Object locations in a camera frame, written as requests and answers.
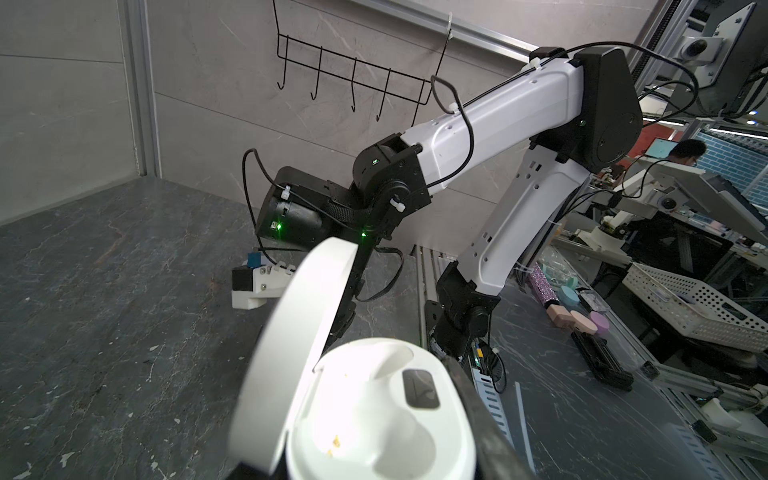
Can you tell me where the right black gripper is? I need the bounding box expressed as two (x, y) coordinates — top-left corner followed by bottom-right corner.
(257, 167), (360, 250)

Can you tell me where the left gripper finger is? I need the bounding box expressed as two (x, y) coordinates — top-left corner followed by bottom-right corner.
(443, 357), (534, 480)

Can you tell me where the white earbud charging case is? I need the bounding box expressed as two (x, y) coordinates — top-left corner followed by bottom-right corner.
(228, 238), (476, 479)

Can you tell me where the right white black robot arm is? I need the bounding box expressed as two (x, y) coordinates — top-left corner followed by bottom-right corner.
(255, 42), (643, 357)

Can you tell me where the pink glitter tube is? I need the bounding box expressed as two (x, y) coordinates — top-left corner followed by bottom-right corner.
(528, 263), (560, 309)

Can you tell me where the white plastic basket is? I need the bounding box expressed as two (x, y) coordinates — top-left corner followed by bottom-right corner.
(622, 263), (767, 353)

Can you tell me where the person in background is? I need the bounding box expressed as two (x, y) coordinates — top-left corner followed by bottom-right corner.
(666, 139), (707, 166)

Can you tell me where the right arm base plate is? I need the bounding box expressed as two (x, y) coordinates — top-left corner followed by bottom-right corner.
(423, 300), (508, 394)

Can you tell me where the black wire hook rack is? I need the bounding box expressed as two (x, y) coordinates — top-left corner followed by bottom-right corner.
(271, 1), (434, 123)

